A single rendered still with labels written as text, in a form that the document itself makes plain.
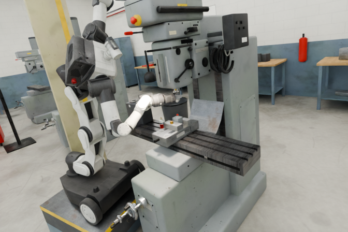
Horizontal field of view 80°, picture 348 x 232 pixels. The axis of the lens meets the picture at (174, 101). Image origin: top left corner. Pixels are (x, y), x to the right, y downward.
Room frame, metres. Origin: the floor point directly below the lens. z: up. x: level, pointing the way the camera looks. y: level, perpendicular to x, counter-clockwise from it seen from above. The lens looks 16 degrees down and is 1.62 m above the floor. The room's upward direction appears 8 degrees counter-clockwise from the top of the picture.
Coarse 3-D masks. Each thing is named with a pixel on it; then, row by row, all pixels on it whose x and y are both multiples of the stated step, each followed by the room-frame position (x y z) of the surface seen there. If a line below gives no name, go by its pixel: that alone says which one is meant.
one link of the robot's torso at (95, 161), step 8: (104, 128) 1.61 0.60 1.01; (80, 136) 1.49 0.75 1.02; (104, 136) 1.62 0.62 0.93; (88, 144) 1.47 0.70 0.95; (96, 144) 1.58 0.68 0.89; (104, 144) 1.60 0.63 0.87; (88, 152) 1.53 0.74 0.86; (96, 152) 1.61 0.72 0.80; (88, 160) 1.57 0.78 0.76; (96, 160) 1.57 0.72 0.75; (96, 168) 1.57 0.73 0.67
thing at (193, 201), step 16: (144, 176) 1.28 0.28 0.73; (160, 176) 1.25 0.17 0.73; (192, 176) 1.26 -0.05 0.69; (208, 176) 1.38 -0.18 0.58; (224, 176) 1.53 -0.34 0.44; (144, 192) 1.16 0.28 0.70; (160, 192) 1.09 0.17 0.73; (176, 192) 1.14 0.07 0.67; (192, 192) 1.24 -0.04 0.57; (208, 192) 1.37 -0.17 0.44; (224, 192) 1.52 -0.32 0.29; (144, 208) 1.18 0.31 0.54; (160, 208) 1.06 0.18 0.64; (176, 208) 1.13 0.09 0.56; (192, 208) 1.23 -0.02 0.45; (208, 208) 1.35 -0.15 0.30; (144, 224) 1.23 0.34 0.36; (160, 224) 1.08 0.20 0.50; (176, 224) 1.11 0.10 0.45; (192, 224) 1.21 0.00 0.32
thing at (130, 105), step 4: (132, 100) 1.91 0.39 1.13; (136, 100) 1.89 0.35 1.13; (128, 104) 1.87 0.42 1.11; (132, 104) 1.83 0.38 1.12; (128, 108) 1.88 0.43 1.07; (132, 108) 1.84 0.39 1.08; (128, 112) 1.89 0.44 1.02; (132, 112) 1.85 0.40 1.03; (144, 112) 1.78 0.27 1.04; (148, 112) 1.81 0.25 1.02; (128, 116) 1.90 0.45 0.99; (144, 116) 1.77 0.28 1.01; (148, 116) 1.80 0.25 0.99; (152, 116) 1.84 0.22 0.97; (140, 120) 1.78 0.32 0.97; (144, 120) 1.77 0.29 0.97; (148, 120) 1.80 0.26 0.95; (152, 120) 1.83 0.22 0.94
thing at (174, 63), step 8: (168, 40) 1.34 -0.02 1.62; (176, 40) 1.36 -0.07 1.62; (152, 48) 1.44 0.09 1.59; (160, 48) 1.39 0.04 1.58; (184, 48) 1.41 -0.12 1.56; (168, 56) 1.34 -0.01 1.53; (176, 56) 1.34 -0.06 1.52; (184, 56) 1.40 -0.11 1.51; (168, 64) 1.35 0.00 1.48; (176, 64) 1.34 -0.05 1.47; (184, 64) 1.39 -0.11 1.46; (168, 72) 1.35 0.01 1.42; (176, 72) 1.33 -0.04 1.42; (184, 72) 1.38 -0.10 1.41; (168, 80) 1.36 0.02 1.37; (184, 80) 1.38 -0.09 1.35; (192, 80) 1.44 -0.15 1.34; (168, 88) 1.39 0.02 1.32; (176, 88) 1.34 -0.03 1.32
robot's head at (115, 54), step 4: (108, 44) 1.36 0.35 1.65; (112, 44) 1.36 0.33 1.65; (108, 48) 1.36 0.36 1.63; (112, 48) 1.35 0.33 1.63; (104, 52) 1.38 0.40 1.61; (108, 52) 1.37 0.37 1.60; (112, 52) 1.33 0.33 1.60; (116, 52) 1.33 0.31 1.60; (120, 52) 1.35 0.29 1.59; (108, 56) 1.37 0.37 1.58; (112, 56) 1.34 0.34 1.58; (116, 56) 1.34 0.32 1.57; (120, 56) 1.38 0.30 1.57
